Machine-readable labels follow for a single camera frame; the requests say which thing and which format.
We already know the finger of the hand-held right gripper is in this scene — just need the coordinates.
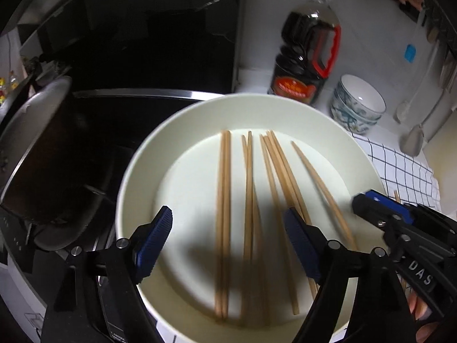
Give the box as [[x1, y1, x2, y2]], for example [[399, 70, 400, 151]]
[[352, 192, 405, 238], [364, 190, 417, 222]]

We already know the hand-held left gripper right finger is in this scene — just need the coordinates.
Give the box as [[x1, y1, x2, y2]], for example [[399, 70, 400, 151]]
[[284, 207, 409, 343]]

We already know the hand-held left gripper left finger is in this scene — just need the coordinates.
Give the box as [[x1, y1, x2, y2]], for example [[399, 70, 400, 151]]
[[41, 205, 174, 343]]

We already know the white round basin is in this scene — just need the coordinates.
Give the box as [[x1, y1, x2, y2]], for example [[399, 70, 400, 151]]
[[115, 93, 388, 343]]

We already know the pile of wooden chopsticks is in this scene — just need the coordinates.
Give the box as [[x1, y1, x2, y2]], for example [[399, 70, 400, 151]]
[[240, 130, 358, 326]]

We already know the person's right hand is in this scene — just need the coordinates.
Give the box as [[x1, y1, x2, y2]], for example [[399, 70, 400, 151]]
[[408, 289, 435, 321]]

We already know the white black checked cloth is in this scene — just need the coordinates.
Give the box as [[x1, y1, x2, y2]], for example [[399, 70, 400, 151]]
[[352, 130, 443, 210]]

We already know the metal spatula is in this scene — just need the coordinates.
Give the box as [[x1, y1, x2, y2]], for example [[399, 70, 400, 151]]
[[400, 53, 451, 156]]

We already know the white cutting board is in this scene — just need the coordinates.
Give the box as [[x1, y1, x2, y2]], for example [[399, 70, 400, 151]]
[[426, 134, 457, 219]]

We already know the floral ceramic bowl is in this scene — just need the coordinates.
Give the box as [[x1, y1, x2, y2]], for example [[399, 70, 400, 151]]
[[336, 74, 387, 115], [330, 112, 375, 136], [332, 102, 382, 126]]

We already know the white ladle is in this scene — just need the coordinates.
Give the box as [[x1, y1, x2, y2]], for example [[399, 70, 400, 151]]
[[394, 43, 440, 123]]

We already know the dark cooking pot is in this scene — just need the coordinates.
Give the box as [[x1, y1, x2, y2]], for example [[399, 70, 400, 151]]
[[0, 93, 118, 251]]

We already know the black stove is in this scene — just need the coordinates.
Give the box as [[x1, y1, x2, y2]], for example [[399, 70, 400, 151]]
[[0, 89, 222, 343]]

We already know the blue silicone brush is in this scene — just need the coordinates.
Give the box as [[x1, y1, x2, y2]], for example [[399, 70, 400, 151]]
[[404, 9, 427, 63]]

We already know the dark soy sauce bottle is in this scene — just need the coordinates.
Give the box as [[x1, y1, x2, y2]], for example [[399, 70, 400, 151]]
[[268, 0, 341, 107]]

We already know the steel pot lid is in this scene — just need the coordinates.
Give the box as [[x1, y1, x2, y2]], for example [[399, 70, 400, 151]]
[[0, 76, 73, 141]]

